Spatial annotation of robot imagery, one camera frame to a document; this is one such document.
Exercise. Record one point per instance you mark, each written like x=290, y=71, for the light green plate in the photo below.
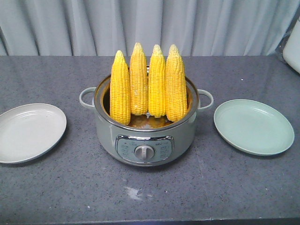
x=253, y=127

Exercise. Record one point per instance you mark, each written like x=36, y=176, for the white curtain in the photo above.
x=101, y=27

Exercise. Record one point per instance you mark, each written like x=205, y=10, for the white blender appliance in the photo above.
x=288, y=50

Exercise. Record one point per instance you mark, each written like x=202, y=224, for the cream white plate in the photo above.
x=29, y=131

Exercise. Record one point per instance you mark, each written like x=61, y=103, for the yellow corn cob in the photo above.
x=120, y=110
x=138, y=81
x=156, y=83
x=176, y=94

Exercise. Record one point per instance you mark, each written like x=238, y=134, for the green electric cooking pot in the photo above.
x=146, y=141

